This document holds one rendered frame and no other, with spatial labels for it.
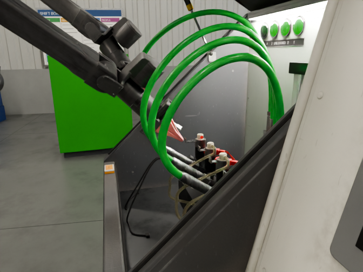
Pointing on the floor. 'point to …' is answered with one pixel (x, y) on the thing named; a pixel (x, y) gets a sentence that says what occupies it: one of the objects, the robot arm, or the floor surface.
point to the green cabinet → (86, 115)
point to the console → (317, 152)
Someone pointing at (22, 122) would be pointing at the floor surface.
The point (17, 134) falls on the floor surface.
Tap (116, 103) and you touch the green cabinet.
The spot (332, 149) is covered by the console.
